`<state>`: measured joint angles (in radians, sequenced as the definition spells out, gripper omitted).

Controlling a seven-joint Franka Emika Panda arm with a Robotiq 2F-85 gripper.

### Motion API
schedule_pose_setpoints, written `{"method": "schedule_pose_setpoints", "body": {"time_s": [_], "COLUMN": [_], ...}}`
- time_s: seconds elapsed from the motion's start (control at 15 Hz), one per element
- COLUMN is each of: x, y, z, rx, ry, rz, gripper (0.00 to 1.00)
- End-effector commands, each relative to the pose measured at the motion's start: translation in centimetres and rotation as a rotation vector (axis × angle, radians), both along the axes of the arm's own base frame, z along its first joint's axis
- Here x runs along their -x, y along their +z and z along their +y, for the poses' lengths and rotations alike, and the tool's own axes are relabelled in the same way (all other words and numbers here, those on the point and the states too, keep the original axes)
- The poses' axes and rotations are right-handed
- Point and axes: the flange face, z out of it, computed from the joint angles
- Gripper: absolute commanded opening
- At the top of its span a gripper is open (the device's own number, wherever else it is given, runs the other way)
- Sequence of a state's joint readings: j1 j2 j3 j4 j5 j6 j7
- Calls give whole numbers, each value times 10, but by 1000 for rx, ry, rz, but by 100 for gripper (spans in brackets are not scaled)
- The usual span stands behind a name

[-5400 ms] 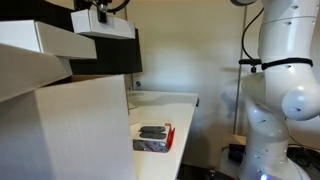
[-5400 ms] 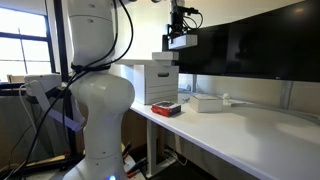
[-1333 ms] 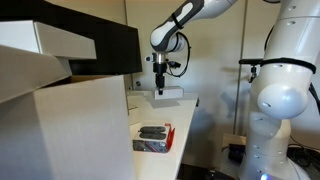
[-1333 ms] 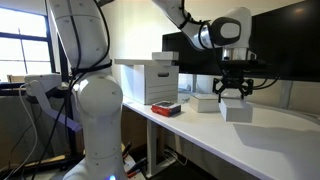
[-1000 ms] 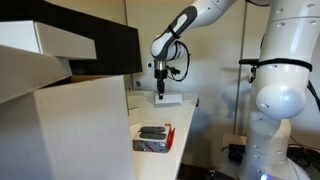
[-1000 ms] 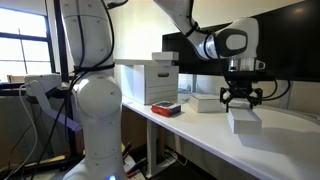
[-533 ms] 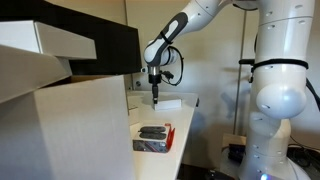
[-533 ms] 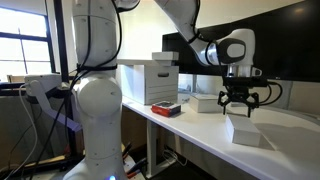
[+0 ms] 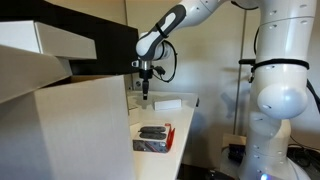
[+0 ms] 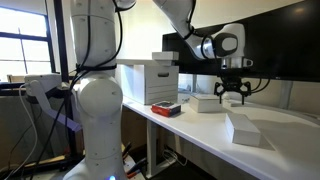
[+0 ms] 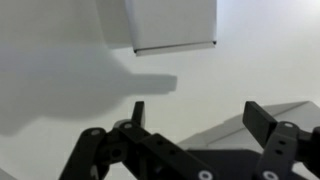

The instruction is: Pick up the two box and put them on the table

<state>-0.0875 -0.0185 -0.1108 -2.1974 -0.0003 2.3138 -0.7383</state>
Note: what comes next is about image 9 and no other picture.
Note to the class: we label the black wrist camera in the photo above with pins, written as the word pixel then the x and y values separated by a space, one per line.
pixel 159 70

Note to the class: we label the large white storage box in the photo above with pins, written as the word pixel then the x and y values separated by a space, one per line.
pixel 83 133

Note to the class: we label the black camera tripod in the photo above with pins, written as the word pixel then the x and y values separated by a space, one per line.
pixel 251 73

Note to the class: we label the black bar camera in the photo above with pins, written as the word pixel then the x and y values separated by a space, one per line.
pixel 246 61

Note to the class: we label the white storage box lid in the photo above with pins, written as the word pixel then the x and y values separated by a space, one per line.
pixel 26 73

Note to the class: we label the beige cardboard box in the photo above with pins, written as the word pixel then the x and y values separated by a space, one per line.
pixel 233 139

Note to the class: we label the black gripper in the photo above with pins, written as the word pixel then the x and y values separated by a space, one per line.
pixel 146 75

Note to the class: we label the small white cardboard box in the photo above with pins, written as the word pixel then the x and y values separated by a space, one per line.
pixel 167 104
pixel 63 45

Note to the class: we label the black electronics box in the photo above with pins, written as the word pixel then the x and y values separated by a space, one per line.
pixel 237 154

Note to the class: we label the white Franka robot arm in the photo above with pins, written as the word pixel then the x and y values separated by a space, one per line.
pixel 283 40

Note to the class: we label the grey monitor stand pole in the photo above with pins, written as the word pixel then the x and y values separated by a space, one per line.
pixel 133 81

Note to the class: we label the black computer monitor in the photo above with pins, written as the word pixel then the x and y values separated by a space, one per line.
pixel 113 43

